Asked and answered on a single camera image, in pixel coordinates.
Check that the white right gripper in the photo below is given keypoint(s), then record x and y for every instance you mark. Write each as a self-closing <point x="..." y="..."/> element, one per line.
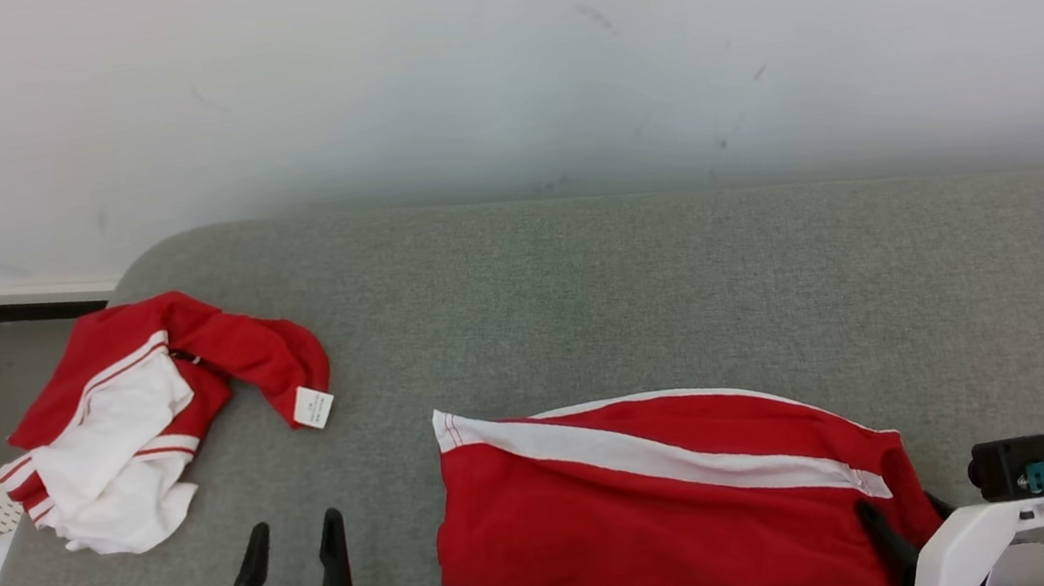
<point x="969" y="547"/>

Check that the red and white basketball jersey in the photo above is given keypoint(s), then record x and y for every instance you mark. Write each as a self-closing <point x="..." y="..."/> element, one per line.
<point x="126" y="426"/>

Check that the red shorts with white stripe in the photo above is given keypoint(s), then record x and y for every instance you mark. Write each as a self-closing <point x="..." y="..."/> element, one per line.
<point x="634" y="530"/>

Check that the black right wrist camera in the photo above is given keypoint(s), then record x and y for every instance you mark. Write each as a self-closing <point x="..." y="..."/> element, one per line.
<point x="1004" y="467"/>

